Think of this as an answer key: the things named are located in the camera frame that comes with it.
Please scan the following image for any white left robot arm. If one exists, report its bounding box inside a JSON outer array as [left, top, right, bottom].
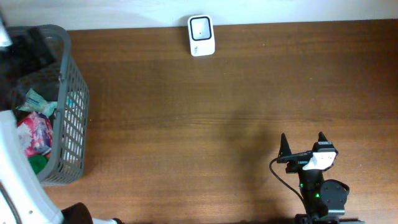
[[1, 110, 122, 224]]

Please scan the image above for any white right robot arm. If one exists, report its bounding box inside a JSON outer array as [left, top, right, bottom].
[[269, 132, 363, 223]]

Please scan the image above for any grey plastic basket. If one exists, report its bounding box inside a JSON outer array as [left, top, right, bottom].
[[1, 25, 90, 186]]

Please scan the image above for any red purple tissue pack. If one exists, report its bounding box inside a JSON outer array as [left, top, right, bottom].
[[17, 112, 53, 157]]

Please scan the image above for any white barcode scanner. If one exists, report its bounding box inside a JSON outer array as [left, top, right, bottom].
[[187, 15, 216, 57]]

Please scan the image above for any green lid jar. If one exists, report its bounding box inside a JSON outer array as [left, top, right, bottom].
[[28, 155, 49, 174]]

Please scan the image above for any mint green wipes pack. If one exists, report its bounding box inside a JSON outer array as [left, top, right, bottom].
[[16, 88, 57, 118]]

